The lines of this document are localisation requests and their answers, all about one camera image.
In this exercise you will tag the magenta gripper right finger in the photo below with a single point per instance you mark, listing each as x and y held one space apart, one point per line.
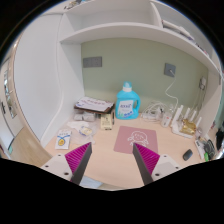
146 160

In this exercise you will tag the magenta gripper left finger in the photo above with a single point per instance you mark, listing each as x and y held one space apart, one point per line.
77 160

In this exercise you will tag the pink mouse pad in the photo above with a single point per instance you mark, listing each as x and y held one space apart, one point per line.
127 136

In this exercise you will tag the black computer mouse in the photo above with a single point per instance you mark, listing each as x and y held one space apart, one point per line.
187 155

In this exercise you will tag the white packet with yellow medal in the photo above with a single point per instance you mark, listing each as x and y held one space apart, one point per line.
63 139

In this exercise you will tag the clear plastic bag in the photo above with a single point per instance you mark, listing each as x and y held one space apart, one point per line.
82 131

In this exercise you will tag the grey small packets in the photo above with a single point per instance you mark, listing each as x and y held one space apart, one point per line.
85 116

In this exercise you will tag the yellow small box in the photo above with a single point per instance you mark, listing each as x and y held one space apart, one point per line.
106 122

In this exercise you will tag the small white bottle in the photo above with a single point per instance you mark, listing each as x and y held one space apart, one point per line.
166 119

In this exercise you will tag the white wifi router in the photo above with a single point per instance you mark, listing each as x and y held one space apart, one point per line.
184 124

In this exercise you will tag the blue detergent bottle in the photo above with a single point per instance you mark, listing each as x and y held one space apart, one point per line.
128 103

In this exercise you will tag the white power strip with cables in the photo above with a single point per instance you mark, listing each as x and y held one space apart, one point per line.
154 111

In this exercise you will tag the grey wall outlet with plug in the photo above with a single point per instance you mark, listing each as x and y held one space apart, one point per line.
169 70

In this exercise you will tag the grey wall socket plate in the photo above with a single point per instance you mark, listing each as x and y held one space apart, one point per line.
92 62

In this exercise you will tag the white wall shelf unit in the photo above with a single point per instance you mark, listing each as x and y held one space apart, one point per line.
134 46

